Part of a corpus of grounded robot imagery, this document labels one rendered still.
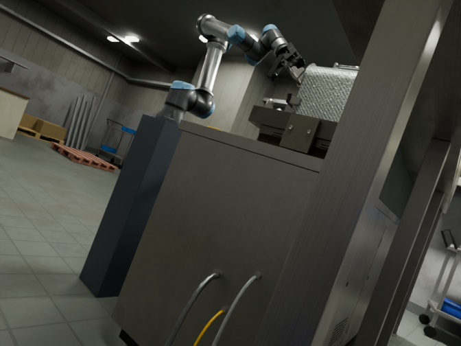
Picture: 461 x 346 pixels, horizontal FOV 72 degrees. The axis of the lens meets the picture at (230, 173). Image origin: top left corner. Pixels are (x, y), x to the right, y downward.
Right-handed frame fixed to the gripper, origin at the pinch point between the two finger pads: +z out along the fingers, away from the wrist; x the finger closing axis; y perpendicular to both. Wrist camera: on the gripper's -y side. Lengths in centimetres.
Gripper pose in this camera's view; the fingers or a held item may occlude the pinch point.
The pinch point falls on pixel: (298, 84)
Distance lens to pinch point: 143.8
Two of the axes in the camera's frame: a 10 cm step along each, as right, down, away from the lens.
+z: 3.6, 8.2, -4.4
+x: 5.3, 2.1, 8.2
